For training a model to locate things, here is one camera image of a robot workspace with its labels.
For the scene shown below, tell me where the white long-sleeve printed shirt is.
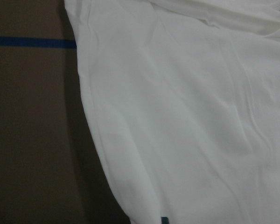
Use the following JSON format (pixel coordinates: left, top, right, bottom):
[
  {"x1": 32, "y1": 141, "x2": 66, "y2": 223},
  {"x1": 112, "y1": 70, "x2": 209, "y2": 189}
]
[{"x1": 65, "y1": 0, "x2": 280, "y2": 224}]

